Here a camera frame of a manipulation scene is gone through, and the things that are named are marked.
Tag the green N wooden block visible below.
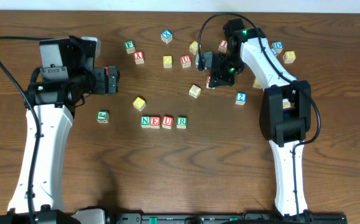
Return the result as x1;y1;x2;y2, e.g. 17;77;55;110
141;116;150;128

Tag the red E wooden block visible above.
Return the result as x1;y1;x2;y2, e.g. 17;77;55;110
150;116;160;129

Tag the green R wooden block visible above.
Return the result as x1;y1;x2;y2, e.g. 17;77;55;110
176;116;187;129

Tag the red u block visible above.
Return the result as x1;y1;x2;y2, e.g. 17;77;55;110
180;55;192;68
162;116;173;129

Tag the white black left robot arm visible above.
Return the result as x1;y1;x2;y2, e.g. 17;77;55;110
0;66;120;223

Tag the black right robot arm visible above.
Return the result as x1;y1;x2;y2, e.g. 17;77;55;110
203;19;311;217

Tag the red I block lower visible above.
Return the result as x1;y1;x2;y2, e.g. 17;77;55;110
206;75;215;89

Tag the red i block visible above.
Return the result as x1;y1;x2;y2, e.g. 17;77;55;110
206;75;215;89
218;40;228;54

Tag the red I block upper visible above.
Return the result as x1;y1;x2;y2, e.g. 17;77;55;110
218;40;228;54

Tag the green J wooden block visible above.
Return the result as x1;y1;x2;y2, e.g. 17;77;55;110
96;111;109;123

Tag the blue 2 wooden block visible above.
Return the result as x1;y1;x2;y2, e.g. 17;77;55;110
235;92;247;105

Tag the yellow block centre top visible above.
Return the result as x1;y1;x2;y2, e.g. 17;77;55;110
189;41;200;55

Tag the yellow O side block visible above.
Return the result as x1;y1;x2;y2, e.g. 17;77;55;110
188;85;201;98

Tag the yellow S wooden block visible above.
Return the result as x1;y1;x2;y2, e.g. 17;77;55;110
252;78;262;89

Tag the yellow block lower left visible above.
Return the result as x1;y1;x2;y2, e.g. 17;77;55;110
132;96;146;111

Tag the red Y wooden block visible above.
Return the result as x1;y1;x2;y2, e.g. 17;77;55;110
134;51;145;65

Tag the green F wooden block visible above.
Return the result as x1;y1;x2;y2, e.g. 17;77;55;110
124;40;136;54

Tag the blue 5 wooden block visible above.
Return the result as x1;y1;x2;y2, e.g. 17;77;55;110
271;49;278;57

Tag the yellow O top block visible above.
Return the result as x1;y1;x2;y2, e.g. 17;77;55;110
163;55;173;68

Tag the blue D block far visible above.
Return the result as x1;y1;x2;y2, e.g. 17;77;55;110
271;41;284;54

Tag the blue X wooden block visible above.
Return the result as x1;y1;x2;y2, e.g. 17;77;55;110
161;30;173;44

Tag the yellow 8 wooden block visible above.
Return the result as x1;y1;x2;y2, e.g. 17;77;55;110
283;51;296;63

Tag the green 7 wooden block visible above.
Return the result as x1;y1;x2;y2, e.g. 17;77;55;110
282;99;291;109

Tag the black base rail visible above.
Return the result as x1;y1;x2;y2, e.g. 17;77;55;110
106;212;348;224

